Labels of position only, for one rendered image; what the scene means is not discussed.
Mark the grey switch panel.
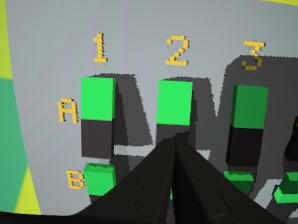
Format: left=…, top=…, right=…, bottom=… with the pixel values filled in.
left=5, top=0, right=298, bottom=224

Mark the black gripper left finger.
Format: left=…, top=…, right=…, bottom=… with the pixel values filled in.
left=0, top=137, right=176, bottom=224

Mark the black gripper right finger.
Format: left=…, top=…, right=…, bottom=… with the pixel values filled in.
left=172, top=139, right=286, bottom=224

